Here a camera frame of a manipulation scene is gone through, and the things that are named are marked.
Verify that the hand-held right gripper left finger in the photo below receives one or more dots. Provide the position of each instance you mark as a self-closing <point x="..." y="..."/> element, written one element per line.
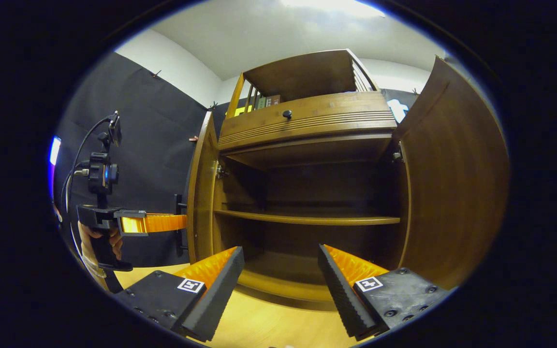
<point x="215" y="299"/>

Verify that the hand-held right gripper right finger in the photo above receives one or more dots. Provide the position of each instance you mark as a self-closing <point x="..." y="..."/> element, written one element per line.
<point x="341" y="295"/>

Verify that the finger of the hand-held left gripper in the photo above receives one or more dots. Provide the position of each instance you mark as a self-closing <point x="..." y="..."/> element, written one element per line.
<point x="162" y="223"/>

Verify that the wooden shoe cabinet door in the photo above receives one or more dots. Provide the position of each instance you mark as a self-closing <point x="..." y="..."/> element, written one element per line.
<point x="452" y="183"/>
<point x="201" y="193"/>

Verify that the wooden double-door shoe cabinet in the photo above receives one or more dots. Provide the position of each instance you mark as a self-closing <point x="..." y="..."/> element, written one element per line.
<point x="302" y="77"/>

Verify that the metal door hinge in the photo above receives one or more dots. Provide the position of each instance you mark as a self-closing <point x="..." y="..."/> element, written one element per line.
<point x="220" y="170"/>
<point x="398" y="153"/>

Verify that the wooden cabinet shelf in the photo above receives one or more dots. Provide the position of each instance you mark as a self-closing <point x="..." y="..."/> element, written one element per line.
<point x="307" y="220"/>

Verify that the wooden cabinet drawer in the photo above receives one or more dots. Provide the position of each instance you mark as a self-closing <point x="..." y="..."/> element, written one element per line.
<point x="336" y="111"/>

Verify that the black backdrop cloth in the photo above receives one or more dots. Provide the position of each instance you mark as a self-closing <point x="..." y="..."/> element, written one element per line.
<point x="153" y="145"/>

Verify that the green book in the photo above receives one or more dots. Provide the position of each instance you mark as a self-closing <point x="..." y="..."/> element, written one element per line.
<point x="261" y="103"/>

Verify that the black round drawer knob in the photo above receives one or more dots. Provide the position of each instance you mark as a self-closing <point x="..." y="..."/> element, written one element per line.
<point x="287" y="114"/>

